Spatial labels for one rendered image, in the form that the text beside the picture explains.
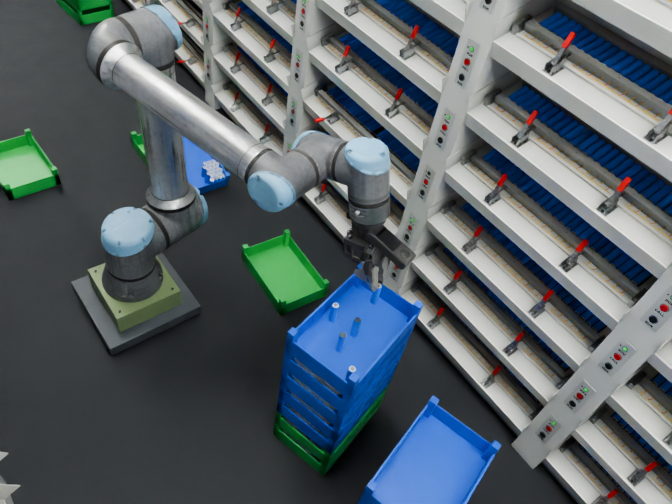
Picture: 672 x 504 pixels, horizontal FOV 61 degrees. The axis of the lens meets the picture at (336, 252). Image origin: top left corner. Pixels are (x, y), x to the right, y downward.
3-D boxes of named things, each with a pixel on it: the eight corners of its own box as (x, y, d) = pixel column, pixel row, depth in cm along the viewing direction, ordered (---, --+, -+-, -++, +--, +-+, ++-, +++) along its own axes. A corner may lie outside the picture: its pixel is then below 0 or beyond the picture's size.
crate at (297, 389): (339, 430, 144) (344, 415, 138) (279, 382, 151) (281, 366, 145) (402, 354, 162) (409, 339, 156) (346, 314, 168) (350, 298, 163)
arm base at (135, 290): (126, 313, 179) (123, 295, 172) (89, 275, 185) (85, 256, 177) (175, 281, 190) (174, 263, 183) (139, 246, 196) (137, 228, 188)
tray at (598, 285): (612, 331, 137) (632, 305, 125) (443, 180, 166) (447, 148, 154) (669, 285, 142) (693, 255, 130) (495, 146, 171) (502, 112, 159)
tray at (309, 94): (407, 209, 185) (407, 190, 177) (304, 109, 214) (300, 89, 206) (454, 178, 190) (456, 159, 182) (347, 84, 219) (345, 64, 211)
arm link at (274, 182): (57, 23, 126) (283, 188, 107) (105, 7, 134) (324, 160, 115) (66, 68, 135) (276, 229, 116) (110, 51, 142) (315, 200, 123)
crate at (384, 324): (349, 400, 132) (355, 383, 126) (284, 349, 139) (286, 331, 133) (416, 322, 150) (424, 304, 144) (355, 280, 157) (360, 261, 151)
